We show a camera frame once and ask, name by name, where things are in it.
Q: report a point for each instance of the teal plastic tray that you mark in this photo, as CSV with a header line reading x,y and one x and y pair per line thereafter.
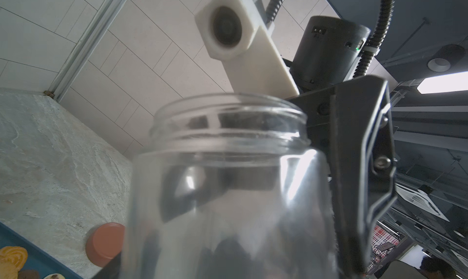
x,y
39,265

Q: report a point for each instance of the aluminium corner frame post right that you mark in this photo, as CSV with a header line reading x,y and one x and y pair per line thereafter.
x,y
92,36

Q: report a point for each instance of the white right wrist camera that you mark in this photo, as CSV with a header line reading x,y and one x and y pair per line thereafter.
x,y
234,32

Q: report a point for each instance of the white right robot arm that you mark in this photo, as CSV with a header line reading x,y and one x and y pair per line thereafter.
x,y
329,48

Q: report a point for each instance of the terracotta jar lid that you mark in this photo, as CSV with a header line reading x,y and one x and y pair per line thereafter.
x,y
105,243

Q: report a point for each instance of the yellow pretzel cookie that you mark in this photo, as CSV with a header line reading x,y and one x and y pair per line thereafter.
x,y
15,255

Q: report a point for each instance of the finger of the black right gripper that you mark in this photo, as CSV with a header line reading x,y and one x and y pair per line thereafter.
x,y
351,123

